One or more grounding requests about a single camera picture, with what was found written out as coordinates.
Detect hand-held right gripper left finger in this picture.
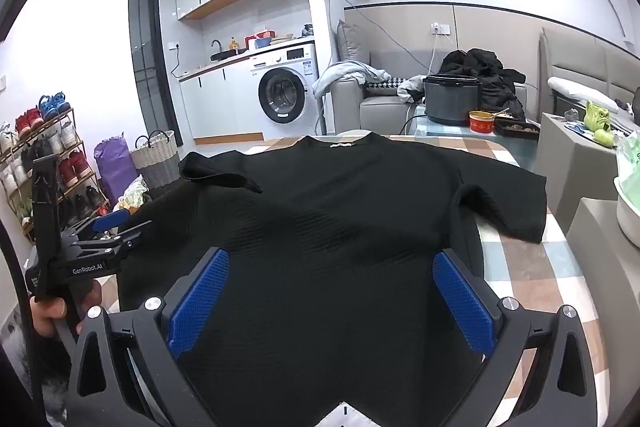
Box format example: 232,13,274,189
65,247,232,427

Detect white washing machine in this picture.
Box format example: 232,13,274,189
248,43,321,138

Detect grey sofa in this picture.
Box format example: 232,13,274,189
330,49,528,135

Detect checkered blanket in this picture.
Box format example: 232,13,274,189
240,133,608,427

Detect black textured t-shirt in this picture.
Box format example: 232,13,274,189
117,132,547,427

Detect purple bag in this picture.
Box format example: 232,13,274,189
94,133,138,202

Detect grey cushion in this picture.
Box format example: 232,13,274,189
336,19,371,64

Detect green patterned snack bag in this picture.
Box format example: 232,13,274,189
120,177,151,214

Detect grey side cabinet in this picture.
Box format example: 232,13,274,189
534,112,626,218

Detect houndstooth cushion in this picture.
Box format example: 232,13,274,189
365,77,411,90

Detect green toy figure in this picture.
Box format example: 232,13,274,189
584,100,612,132

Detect pile of black clothes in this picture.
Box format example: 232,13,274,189
439,48,527,120

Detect green plastic bag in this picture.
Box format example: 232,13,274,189
616,134,640,202

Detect person's left hand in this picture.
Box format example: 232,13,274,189
30,282,103,340

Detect black food tray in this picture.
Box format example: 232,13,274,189
494,117,542,138

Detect person's left forearm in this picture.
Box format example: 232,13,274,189
0,332,48,427

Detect white plastic basin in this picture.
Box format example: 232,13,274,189
614,177,640,250

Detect woven laundry basket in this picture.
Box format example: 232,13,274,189
130,129,181,200

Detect white kitchen counter cabinets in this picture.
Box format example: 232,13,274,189
179,66,263,145

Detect shoe rack with shoes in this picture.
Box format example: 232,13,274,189
0,91,108,240

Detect white pillow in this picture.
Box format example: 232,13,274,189
547,76,623,114

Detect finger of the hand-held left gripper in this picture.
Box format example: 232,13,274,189
62,208,135,243
75,220,153,260

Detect red bowl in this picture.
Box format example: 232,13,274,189
468,110,496,134

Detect light blue cloth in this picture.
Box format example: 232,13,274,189
313,61,392,98

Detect grey padded seat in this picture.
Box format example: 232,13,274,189
565,197,640,408

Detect dark glass door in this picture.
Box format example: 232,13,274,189
128,0,171,152

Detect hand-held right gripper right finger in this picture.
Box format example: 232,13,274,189
431,248,598,427

